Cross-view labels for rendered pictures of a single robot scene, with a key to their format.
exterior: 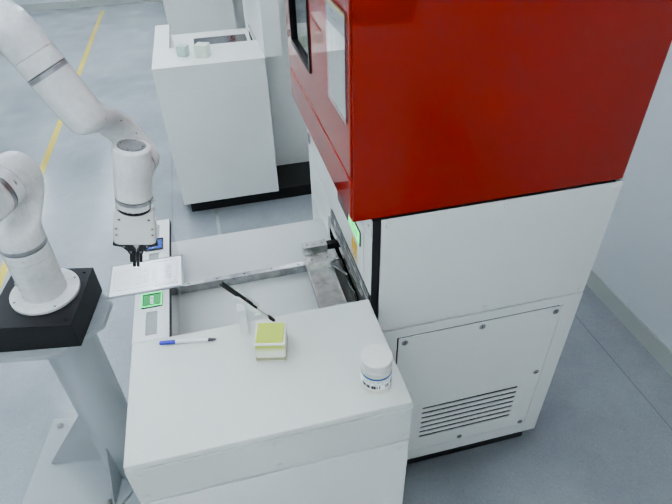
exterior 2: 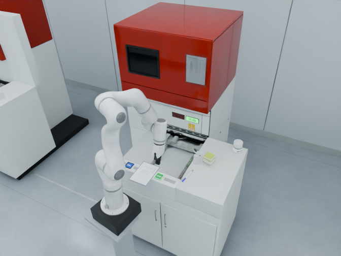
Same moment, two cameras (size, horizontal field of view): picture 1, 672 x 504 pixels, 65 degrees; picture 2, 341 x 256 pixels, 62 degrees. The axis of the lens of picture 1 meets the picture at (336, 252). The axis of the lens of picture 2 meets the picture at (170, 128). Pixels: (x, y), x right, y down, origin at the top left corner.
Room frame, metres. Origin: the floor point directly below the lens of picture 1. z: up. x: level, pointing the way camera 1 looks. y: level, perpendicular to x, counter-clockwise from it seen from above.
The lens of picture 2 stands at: (0.06, 1.54, 2.49)
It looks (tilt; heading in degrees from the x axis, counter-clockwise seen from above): 37 degrees down; 311
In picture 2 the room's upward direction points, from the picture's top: 1 degrees counter-clockwise
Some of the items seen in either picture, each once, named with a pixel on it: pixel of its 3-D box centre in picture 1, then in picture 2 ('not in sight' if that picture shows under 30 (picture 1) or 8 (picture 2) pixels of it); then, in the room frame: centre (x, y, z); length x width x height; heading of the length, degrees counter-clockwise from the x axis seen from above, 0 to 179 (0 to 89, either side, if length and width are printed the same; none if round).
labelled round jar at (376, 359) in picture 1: (376, 369); (237, 146); (0.77, -0.08, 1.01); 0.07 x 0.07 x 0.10
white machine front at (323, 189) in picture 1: (336, 202); (166, 119); (1.45, -0.01, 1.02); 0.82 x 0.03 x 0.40; 13
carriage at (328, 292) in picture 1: (325, 284); (182, 145); (1.22, 0.04, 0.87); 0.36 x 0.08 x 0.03; 13
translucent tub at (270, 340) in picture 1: (271, 342); (209, 158); (0.87, 0.16, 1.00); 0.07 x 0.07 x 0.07; 89
